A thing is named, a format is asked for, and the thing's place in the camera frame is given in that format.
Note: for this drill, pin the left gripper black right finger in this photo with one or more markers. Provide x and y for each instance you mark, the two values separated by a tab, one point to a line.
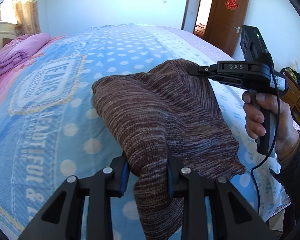
212	205

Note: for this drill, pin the red double happiness decoration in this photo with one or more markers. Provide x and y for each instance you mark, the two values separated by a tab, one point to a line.
231	4

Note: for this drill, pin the wooden drawer cabinet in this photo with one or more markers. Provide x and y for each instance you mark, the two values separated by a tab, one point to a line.
293	95

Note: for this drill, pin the beige patterned curtain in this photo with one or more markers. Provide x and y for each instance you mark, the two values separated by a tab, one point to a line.
23	13

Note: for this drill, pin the brown striped knit sweater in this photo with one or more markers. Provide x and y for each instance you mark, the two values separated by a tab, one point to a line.
161	112

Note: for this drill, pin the folded pink quilt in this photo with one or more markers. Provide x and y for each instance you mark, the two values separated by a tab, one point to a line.
20	50

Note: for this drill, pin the person's right hand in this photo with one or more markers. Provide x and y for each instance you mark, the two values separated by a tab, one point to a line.
288	137

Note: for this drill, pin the blue patterned bed blanket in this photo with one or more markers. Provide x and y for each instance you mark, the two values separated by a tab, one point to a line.
49	129

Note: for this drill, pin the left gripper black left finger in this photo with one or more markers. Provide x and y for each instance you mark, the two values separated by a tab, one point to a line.
78	199

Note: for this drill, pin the cream and wood headboard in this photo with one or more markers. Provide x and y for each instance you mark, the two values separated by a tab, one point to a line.
7	33

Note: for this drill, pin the brown wooden door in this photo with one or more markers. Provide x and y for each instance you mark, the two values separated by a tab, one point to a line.
223	26

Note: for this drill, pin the dark jacket right sleeve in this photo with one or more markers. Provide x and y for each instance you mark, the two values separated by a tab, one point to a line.
289	178

